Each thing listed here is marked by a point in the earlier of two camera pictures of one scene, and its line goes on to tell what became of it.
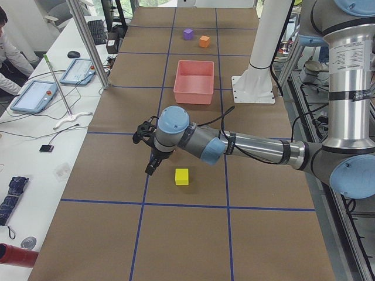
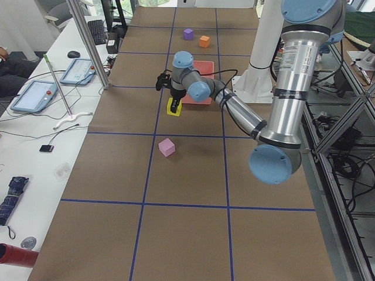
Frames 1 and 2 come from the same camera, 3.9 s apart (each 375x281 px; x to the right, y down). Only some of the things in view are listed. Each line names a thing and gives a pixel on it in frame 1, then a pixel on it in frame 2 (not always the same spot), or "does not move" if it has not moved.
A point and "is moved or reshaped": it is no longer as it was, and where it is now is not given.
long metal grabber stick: x=47 y=58 does not move
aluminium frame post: x=78 y=16 does not move
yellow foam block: x=181 y=177 is moved or reshaped
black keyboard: x=97 y=31 does not move
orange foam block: x=204 y=41 does not move
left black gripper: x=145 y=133 -> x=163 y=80
